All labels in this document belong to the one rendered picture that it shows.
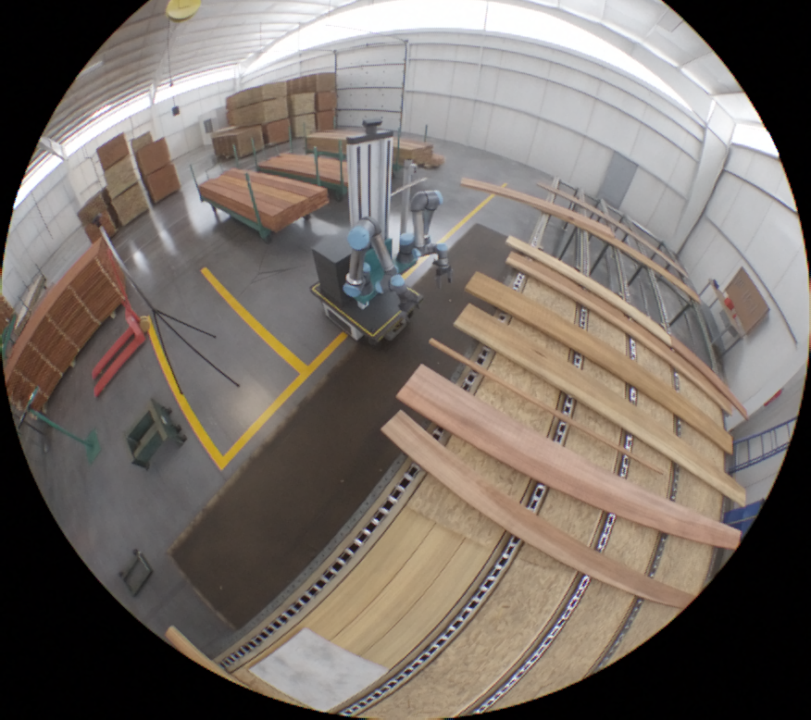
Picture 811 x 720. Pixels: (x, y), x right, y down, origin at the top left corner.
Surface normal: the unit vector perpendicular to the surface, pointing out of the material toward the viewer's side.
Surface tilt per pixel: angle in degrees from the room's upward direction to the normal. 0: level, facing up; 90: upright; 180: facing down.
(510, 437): 0
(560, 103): 88
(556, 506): 0
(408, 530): 0
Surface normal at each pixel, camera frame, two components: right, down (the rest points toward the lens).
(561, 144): -0.59, 0.58
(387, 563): 0.07, -0.63
